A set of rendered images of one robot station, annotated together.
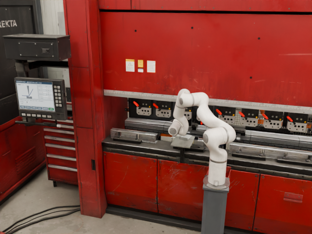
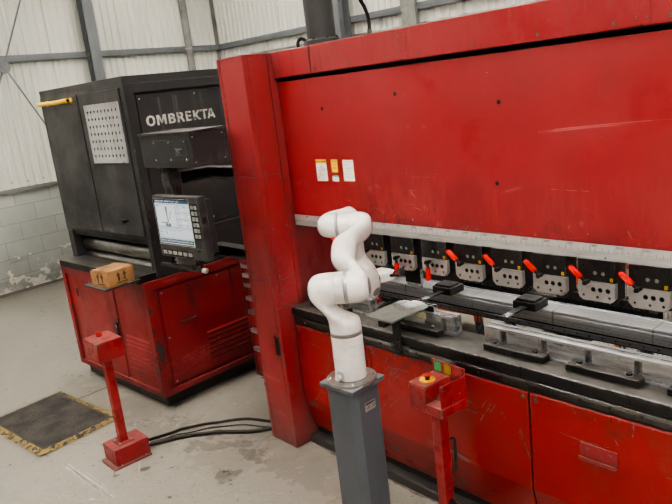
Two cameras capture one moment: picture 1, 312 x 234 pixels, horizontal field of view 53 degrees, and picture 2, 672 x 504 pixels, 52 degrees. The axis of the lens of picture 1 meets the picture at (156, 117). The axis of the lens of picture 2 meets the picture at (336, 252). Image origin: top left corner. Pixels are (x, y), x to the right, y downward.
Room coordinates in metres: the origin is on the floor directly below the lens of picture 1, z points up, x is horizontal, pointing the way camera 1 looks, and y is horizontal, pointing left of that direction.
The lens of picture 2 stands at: (-0.04, -1.76, 2.09)
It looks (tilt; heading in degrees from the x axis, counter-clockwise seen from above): 14 degrees down; 33
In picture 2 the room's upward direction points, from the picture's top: 7 degrees counter-clockwise
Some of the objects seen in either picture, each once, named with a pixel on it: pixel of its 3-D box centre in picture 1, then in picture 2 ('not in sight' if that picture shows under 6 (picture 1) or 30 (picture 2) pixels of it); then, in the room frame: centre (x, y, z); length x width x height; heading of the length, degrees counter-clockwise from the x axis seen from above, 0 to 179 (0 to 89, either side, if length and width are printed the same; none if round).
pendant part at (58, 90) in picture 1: (43, 97); (187, 225); (2.70, 1.00, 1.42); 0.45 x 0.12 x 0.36; 78
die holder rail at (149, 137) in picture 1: (133, 135); (344, 299); (3.03, 0.23, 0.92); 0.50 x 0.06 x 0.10; 74
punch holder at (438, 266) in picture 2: (205, 112); (439, 255); (2.83, -0.47, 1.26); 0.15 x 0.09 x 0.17; 74
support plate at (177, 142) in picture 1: (183, 141); (396, 311); (2.73, -0.26, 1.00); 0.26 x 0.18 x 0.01; 164
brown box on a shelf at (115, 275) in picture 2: not in sight; (110, 274); (2.83, 1.91, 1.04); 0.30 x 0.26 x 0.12; 77
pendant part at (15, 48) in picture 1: (42, 83); (191, 203); (2.79, 1.03, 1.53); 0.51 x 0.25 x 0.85; 78
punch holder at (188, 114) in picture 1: (184, 109); (407, 251); (2.88, -0.27, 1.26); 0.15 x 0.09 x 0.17; 74
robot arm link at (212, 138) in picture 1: (215, 144); (334, 303); (1.98, -0.41, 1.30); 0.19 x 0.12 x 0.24; 115
